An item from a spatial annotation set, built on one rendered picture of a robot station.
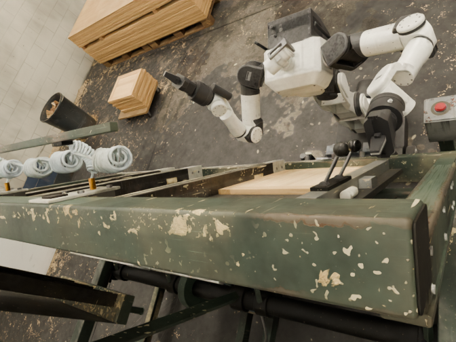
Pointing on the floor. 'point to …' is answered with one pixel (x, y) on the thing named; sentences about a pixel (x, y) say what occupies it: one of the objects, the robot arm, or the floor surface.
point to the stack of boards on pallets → (136, 26)
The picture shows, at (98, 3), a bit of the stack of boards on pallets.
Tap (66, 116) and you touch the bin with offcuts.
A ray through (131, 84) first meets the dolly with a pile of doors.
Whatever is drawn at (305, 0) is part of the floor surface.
